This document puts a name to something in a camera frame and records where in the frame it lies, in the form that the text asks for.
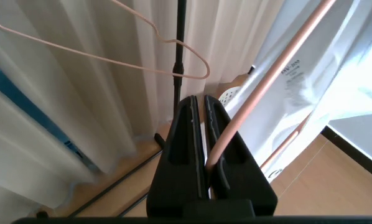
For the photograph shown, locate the beige curtain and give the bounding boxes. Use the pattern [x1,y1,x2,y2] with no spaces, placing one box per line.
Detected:
[0,0,286,175]
[0,81,96,224]

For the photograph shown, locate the white garment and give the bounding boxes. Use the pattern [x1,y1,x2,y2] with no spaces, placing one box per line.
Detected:
[225,0,372,183]

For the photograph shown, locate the pink clothes hanger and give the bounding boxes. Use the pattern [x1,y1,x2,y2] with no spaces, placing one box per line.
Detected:
[204,0,338,174]
[0,0,211,80]

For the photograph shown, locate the window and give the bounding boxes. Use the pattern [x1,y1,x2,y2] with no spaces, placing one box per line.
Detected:
[0,57,100,172]

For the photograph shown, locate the white laundry basket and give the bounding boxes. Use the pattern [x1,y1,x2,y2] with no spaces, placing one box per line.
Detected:
[218,86,243,107]

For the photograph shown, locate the black clothes rack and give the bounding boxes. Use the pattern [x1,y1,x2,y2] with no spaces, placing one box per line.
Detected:
[35,0,187,218]

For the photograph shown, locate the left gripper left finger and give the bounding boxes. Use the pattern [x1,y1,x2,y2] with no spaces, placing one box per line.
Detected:
[146,95,208,218]

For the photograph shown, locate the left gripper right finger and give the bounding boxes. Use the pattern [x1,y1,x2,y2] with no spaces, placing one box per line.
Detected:
[203,95,279,217]

